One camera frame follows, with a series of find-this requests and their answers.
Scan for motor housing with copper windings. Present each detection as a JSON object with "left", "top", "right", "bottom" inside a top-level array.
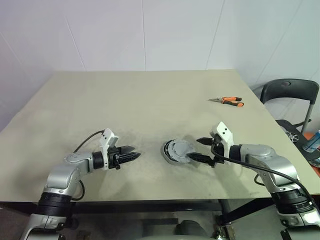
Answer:
[{"left": 159, "top": 139, "right": 196, "bottom": 166}]

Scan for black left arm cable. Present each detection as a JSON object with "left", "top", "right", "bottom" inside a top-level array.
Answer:
[{"left": 71, "top": 129, "right": 105, "bottom": 201}]

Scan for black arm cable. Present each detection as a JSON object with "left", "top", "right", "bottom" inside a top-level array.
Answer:
[
  {"left": 210, "top": 141, "right": 316, "bottom": 209},
  {"left": 71, "top": 129, "right": 105, "bottom": 201}
]

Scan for blue container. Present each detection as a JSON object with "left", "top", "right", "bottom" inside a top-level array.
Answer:
[{"left": 303, "top": 129, "right": 320, "bottom": 154}]

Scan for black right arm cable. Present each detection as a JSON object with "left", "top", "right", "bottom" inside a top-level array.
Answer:
[{"left": 210, "top": 141, "right": 316, "bottom": 209}]

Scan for orange black pliers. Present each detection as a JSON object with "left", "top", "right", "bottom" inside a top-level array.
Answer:
[{"left": 207, "top": 96, "right": 245, "bottom": 109}]

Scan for grey round motor lid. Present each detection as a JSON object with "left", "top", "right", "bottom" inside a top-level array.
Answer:
[{"left": 171, "top": 139, "right": 198, "bottom": 161}]

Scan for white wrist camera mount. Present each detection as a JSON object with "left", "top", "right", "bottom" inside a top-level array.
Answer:
[
  {"left": 211, "top": 121, "right": 235, "bottom": 160},
  {"left": 99, "top": 127, "right": 120, "bottom": 171}
]

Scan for black table frame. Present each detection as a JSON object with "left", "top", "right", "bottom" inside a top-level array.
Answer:
[{"left": 0, "top": 198, "right": 279, "bottom": 226}]

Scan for shiny metal bracket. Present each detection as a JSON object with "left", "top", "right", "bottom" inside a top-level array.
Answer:
[{"left": 214, "top": 219, "right": 236, "bottom": 240}]

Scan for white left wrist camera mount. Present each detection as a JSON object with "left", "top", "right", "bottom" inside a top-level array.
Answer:
[{"left": 99, "top": 127, "right": 120, "bottom": 171}]

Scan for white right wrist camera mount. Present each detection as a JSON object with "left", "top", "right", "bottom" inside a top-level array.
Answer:
[{"left": 211, "top": 121, "right": 235, "bottom": 160}]

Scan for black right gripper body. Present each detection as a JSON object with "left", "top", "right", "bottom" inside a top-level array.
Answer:
[{"left": 210, "top": 135, "right": 225, "bottom": 168}]

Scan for small silver spoked wheel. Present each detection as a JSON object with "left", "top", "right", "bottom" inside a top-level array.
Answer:
[{"left": 286, "top": 132, "right": 300, "bottom": 143}]

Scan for black plastic chair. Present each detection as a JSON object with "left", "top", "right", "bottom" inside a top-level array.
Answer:
[{"left": 259, "top": 78, "right": 320, "bottom": 166}]

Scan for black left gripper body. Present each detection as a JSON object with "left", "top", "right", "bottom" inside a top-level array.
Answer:
[{"left": 108, "top": 146, "right": 126, "bottom": 171}]

